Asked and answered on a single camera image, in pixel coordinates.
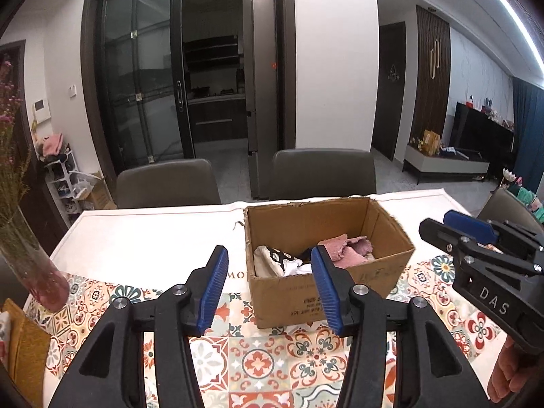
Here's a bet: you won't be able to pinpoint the dark kitchen cabinet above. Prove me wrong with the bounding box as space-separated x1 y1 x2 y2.
185 36 247 143

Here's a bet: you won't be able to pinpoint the pink glass vase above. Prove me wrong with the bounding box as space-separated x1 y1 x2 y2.
0 204 69 311

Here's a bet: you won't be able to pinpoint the white shoe rack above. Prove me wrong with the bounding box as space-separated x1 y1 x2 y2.
45 153 92 215

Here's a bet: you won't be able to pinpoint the pink cloth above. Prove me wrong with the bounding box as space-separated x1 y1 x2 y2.
41 133 64 156

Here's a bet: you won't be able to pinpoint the glass sliding door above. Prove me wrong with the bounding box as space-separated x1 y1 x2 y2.
91 0 196 166

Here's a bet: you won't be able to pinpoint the ceiling light strip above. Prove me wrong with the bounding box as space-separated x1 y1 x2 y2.
467 0 544 79

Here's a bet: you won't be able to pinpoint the yellow cushion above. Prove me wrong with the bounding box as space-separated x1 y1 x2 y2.
0 299 52 396

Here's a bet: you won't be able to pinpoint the yellow paper bag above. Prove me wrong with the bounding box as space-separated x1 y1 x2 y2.
423 130 443 155

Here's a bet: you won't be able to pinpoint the grey refrigerator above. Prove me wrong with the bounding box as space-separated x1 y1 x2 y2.
242 0 281 200

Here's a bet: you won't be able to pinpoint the grey dining chair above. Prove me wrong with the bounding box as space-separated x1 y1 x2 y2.
116 158 222 209
272 149 377 200
476 187 544 234

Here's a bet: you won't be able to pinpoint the small cardboard box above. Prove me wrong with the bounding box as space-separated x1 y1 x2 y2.
87 171 117 211

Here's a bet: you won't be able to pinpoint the teal cloth pile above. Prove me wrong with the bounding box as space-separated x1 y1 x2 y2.
512 185 544 224

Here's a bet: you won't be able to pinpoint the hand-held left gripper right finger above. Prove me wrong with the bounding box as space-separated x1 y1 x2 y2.
311 245 489 408

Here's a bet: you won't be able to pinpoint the dark wooden door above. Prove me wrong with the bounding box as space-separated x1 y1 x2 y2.
372 21 407 162

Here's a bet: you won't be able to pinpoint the person's right hand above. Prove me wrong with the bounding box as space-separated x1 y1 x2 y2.
487 338 523 404

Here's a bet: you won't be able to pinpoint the brown cardboard box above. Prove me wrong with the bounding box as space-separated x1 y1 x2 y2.
243 197 416 330

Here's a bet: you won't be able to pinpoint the blue curtain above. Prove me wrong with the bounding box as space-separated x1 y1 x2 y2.
510 75 544 205

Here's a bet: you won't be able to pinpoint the dark slatted wooden cabinet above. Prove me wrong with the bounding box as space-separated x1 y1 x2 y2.
406 5 451 154

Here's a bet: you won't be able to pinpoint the patterned tile-print tablecloth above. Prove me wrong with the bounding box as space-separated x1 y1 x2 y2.
23 191 544 408

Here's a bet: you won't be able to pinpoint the pink scarf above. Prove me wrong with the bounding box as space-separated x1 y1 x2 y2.
318 234 375 268

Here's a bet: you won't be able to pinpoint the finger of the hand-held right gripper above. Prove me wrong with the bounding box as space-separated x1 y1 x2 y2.
443 210 544 260
419 218 544 279

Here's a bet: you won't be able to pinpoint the dried flowers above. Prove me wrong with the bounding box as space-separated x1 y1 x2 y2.
0 53 32 230

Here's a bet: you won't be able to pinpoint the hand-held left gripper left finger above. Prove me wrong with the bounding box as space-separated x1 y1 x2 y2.
49 245 229 408

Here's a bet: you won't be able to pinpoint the white television cabinet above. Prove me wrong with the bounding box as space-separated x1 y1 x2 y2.
403 142 491 184

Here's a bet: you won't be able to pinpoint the beige floral cloth pouch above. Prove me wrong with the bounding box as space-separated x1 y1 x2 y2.
254 245 294 277

